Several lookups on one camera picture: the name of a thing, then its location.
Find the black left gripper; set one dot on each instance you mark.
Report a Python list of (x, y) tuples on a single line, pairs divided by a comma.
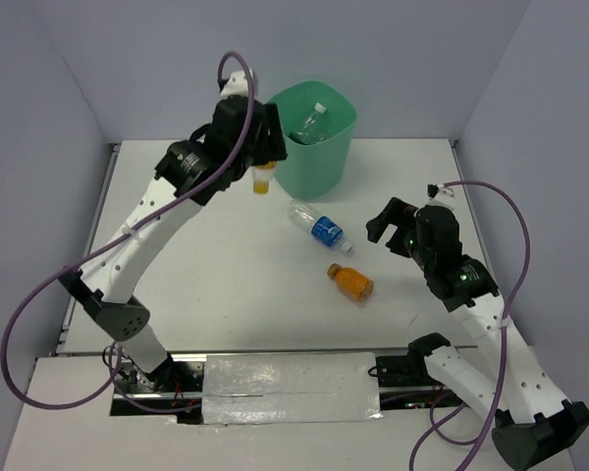
[(276, 143)]

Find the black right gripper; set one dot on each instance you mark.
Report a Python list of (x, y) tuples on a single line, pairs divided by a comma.
[(393, 213)]

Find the orange label bottle yellow cap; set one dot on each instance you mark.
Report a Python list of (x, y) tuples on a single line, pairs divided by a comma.
[(261, 177)]

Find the green label clear bottle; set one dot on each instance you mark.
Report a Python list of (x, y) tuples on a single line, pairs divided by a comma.
[(314, 123)]

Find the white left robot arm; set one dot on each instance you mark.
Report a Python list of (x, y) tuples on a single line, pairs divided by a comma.
[(190, 173)]

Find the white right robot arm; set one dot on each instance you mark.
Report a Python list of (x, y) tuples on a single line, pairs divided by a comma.
[(533, 418)]

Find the green plastic bin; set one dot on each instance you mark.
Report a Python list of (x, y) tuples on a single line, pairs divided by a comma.
[(312, 170)]

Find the blue label bottle white cap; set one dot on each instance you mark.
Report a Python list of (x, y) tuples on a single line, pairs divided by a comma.
[(320, 227)]

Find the orange juice bottle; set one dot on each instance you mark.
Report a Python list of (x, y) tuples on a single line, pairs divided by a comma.
[(350, 282)]

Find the silver tape patch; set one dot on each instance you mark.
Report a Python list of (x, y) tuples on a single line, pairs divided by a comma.
[(262, 389)]

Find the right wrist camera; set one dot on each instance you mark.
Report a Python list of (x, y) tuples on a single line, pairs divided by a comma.
[(441, 196)]

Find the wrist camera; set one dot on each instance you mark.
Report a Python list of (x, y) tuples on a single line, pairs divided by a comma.
[(441, 196), (236, 84)]

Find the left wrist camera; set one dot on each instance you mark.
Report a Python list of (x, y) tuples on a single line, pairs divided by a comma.
[(236, 84)]

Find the black metal base rail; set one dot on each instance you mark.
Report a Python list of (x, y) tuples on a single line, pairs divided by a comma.
[(399, 388)]

